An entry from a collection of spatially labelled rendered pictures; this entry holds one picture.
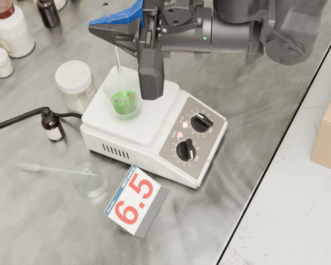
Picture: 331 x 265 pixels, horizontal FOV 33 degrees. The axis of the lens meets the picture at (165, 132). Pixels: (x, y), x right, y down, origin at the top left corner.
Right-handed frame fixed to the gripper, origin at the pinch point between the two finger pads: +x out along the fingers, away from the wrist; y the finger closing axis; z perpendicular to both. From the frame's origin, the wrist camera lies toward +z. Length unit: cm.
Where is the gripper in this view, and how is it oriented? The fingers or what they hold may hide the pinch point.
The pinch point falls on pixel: (115, 28)
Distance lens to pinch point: 73.5
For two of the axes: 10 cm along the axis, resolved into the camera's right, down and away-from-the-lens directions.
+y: -0.7, 8.4, -5.3
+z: -0.4, -5.3, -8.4
